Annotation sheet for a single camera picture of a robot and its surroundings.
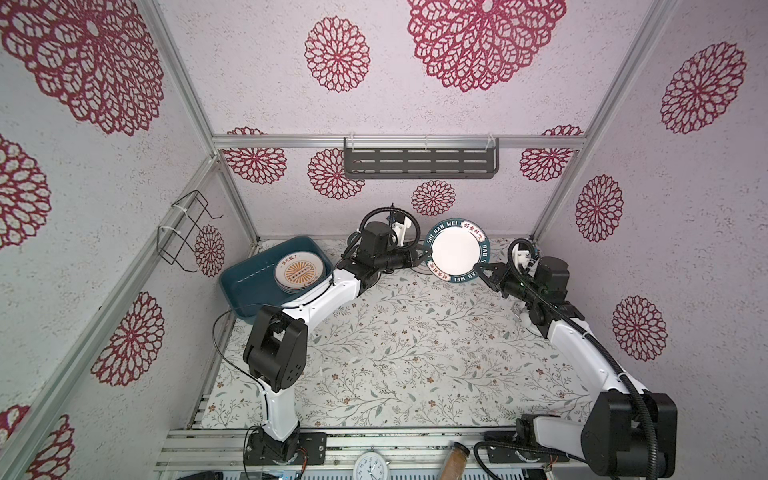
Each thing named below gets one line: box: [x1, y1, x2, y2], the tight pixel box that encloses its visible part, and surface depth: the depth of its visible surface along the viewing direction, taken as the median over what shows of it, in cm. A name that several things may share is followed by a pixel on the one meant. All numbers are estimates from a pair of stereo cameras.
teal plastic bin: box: [219, 235, 334, 324], surface depth 109 cm
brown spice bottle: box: [440, 440, 470, 480], surface depth 70 cm
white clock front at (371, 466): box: [353, 451, 389, 480], surface depth 70 cm
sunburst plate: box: [274, 251, 326, 294], surface depth 111 cm
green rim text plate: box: [424, 218, 491, 283], surface depth 82 cm
